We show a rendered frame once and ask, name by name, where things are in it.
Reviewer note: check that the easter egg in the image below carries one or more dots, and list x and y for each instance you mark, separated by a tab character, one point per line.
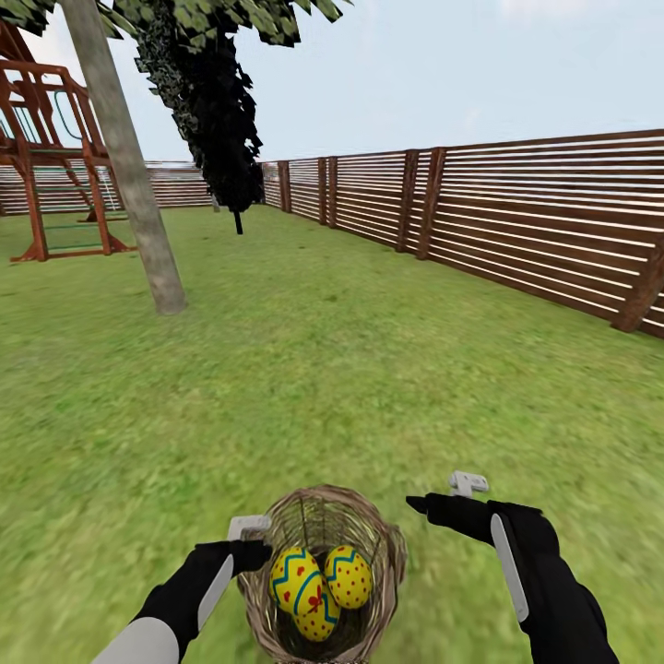
349	575
322	623
295	580

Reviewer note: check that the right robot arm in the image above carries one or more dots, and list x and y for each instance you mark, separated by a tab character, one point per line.
561	617

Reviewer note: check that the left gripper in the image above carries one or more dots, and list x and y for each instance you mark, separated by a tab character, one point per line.
252	555

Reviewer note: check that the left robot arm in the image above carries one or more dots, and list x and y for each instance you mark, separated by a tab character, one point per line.
175	612

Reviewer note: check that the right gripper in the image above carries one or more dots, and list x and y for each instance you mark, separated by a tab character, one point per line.
444	510

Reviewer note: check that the wicker basket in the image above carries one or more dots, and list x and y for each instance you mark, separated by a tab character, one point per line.
269	622

